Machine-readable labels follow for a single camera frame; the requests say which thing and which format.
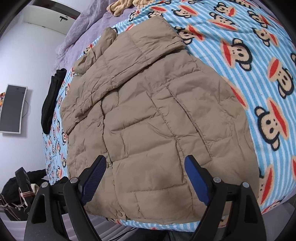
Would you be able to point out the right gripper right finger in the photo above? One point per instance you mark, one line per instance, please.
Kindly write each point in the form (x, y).
(245, 221)

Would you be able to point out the purple duvet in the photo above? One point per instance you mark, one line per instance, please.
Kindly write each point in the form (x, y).
(86, 28)

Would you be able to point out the beige striped knit garment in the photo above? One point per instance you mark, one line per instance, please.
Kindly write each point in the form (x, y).
(119, 6)

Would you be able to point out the beige puffer jacket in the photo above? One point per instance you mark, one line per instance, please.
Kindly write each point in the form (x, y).
(140, 99)

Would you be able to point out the wall mounted monitor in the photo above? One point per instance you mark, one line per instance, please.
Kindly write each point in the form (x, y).
(12, 109)

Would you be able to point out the black folded garment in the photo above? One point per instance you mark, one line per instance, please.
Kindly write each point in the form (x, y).
(50, 100)

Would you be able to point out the white door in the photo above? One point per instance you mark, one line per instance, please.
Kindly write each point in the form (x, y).
(47, 18)

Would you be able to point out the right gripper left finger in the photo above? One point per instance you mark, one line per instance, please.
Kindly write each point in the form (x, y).
(45, 220)

